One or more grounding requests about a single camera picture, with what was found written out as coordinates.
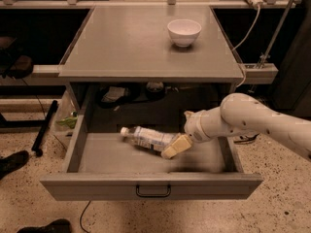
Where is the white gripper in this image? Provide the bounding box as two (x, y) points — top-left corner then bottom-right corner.
(161, 110), (211, 159)

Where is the blue plastic water bottle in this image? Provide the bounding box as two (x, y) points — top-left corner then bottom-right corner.
(121, 126), (178, 151)

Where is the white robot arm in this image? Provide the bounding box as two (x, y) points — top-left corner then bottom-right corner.
(161, 93), (311, 160)

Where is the grey metal drawer cabinet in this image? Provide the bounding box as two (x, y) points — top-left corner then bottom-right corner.
(58, 5), (245, 115)

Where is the open grey top drawer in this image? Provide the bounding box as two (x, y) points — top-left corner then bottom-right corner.
(41, 85), (262, 201)

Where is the white ceramic bowl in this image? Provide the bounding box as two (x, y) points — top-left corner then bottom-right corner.
(167, 19), (202, 48)

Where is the green plastic bag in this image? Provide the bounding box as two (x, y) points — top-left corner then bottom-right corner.
(56, 112), (78, 129)

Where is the black metal stand leg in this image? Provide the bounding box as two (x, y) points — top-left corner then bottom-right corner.
(31, 100), (57, 157)

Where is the metal tripod pole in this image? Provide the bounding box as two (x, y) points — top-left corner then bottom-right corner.
(256, 0), (294, 69)

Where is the black shoe bottom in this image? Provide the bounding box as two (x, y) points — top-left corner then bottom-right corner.
(17, 219), (72, 233)

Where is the black shoe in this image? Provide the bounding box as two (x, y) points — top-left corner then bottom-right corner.
(0, 150), (29, 180)
(17, 219), (72, 233)

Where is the black shoe left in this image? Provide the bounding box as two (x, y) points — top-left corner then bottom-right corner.
(0, 150), (29, 180)

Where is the black cable bundle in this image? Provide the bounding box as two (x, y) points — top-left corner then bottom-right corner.
(232, 133), (260, 146)

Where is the black drawer handle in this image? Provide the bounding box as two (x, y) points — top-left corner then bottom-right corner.
(136, 185), (171, 198)

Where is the black floor cable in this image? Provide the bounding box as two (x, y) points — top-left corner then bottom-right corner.
(79, 200), (93, 233)

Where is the white power cable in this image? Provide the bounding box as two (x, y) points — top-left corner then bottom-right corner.
(231, 4), (262, 88)

